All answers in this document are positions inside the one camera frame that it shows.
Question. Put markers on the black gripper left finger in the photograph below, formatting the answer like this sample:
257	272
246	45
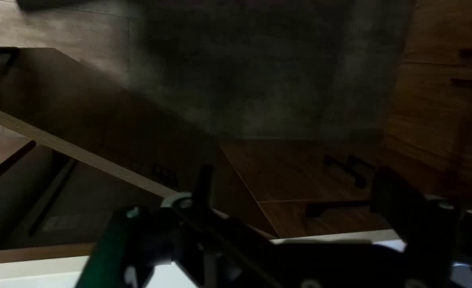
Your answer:
201	192

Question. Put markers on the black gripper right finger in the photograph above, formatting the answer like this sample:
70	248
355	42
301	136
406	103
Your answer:
425	224

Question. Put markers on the brown wooden cabinet door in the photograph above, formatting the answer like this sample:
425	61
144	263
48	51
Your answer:
80	112

